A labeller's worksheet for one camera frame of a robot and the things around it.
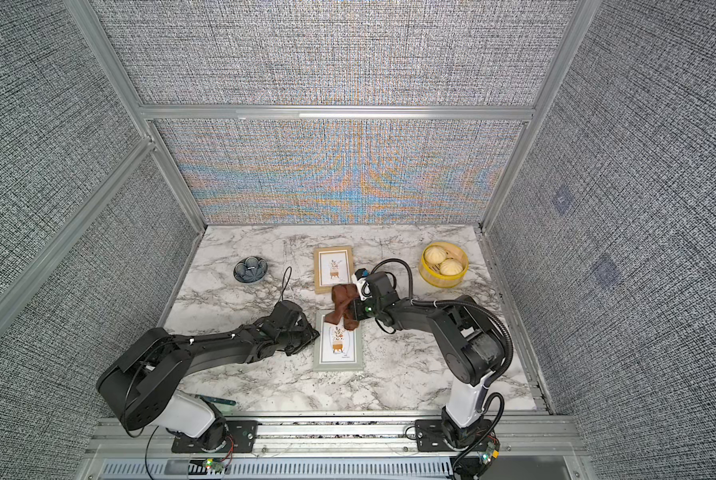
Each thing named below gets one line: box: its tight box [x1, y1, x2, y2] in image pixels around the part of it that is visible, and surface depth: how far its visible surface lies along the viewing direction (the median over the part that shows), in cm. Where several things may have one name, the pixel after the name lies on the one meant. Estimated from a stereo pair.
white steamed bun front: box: [439, 258, 463, 276], surface depth 102 cm
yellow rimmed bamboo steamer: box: [419, 241, 469, 289], surface depth 104 cm
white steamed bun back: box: [425, 246, 447, 264], surface depth 105 cm
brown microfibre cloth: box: [324, 283, 359, 331], surface depth 92 cm
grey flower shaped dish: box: [233, 256, 269, 283], surface depth 105 cm
